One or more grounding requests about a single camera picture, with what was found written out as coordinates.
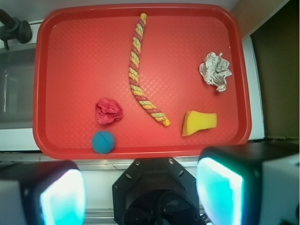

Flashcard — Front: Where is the yellow and green sponge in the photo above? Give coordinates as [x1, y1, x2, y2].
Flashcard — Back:
[182, 111, 218, 136]

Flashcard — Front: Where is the crumpled red paper ball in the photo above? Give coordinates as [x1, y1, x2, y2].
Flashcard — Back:
[95, 97, 124, 125]

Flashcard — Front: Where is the crumpled white paper ball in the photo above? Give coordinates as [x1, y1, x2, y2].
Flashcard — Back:
[199, 52, 233, 92]

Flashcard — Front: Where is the grey plastic sink basin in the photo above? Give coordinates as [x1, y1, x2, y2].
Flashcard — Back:
[0, 44, 36, 129]

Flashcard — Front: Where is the grey sink faucet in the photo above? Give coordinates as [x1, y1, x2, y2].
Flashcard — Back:
[0, 9, 33, 50]

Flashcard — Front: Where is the blue knitted ball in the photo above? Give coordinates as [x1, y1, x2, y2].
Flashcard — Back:
[91, 131, 115, 154]

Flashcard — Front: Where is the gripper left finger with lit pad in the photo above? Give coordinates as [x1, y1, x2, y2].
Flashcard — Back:
[0, 161, 87, 225]

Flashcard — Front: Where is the multicolour twisted rope toy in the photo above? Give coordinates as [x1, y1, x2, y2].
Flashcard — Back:
[128, 13, 171, 127]

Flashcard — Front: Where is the red plastic tray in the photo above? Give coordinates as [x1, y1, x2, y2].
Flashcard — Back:
[33, 3, 251, 159]

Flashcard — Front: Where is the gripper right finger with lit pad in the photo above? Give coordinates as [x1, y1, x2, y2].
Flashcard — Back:
[196, 141, 300, 225]

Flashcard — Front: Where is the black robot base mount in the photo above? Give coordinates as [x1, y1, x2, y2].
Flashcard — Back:
[112, 158, 205, 225]

